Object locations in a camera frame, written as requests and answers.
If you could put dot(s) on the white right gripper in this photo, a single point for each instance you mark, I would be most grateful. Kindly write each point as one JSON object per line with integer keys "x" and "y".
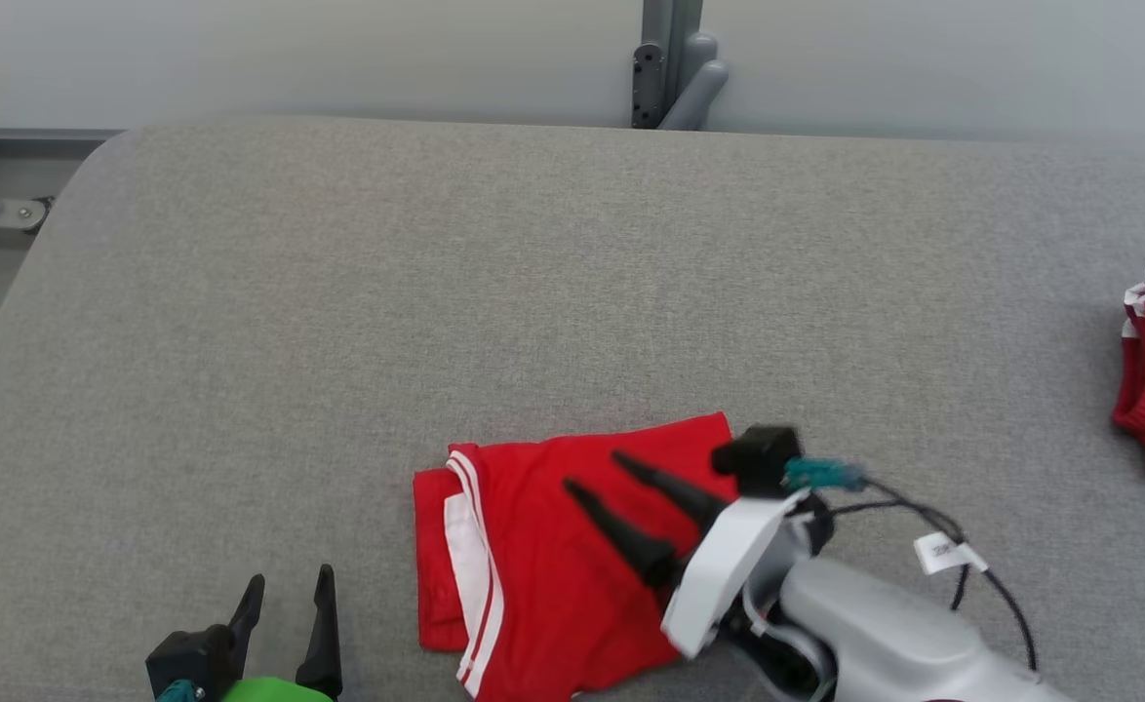
{"x": 729, "y": 575}

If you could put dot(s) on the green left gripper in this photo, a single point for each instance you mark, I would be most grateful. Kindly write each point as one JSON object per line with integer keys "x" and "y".
{"x": 280, "y": 690}

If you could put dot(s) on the red jersey with white sleeves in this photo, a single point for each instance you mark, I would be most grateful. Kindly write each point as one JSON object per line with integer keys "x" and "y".
{"x": 553, "y": 604}

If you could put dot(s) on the grey fabric sofa cushion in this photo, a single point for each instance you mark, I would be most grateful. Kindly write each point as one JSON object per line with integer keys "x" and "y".
{"x": 533, "y": 292}

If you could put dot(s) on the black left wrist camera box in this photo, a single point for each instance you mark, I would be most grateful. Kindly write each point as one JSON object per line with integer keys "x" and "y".
{"x": 192, "y": 658}

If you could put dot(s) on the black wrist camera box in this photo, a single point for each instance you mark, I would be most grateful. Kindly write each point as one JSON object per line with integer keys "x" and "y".
{"x": 192, "y": 658}
{"x": 758, "y": 453}

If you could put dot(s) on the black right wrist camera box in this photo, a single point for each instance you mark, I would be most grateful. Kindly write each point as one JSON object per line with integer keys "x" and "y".
{"x": 758, "y": 453}

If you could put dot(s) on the grey metal post with bracket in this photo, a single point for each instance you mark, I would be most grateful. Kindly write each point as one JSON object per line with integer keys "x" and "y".
{"x": 665, "y": 19}

